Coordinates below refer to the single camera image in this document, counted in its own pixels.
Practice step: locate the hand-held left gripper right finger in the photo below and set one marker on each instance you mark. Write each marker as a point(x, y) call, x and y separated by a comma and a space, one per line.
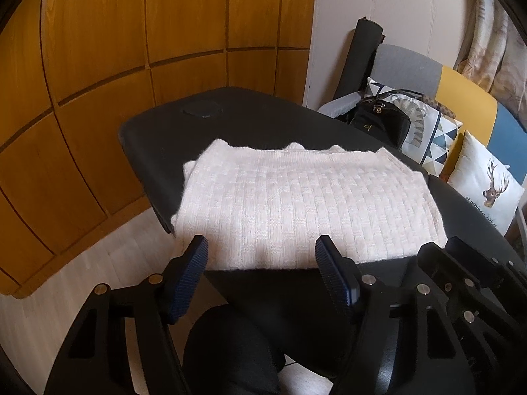
point(333, 275)

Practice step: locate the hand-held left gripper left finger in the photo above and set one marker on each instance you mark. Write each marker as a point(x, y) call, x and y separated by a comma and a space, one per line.
point(187, 279)

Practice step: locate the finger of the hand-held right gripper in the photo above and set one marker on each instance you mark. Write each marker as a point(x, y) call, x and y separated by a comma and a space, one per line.
point(494, 267)
point(453, 288)

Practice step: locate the white knit sweater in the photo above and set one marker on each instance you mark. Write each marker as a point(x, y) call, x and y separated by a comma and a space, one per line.
point(296, 205)

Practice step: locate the person's black trouser leg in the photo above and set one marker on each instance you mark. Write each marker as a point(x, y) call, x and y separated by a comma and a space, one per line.
point(230, 349)

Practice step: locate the deer print white pillow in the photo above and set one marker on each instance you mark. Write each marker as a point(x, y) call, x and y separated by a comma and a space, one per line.
point(473, 173)

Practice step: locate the ram and triangle print pillow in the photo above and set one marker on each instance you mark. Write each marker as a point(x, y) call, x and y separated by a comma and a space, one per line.
point(432, 131)

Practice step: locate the black handbag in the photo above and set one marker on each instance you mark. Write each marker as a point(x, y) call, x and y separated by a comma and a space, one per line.
point(378, 119)

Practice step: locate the brown checkered bag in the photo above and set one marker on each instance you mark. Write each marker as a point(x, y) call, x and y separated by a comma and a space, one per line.
point(440, 109)

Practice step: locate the grey yellow blue sofa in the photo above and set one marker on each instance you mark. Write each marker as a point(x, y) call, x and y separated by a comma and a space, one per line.
point(461, 86)

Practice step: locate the beige patterned curtain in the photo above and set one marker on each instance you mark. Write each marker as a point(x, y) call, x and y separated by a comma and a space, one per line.
point(490, 49)

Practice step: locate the black rolled mat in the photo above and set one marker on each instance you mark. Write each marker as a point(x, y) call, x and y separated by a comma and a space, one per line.
point(362, 49)

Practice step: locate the wooden wardrobe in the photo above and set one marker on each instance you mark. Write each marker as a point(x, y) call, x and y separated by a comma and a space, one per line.
point(123, 49)

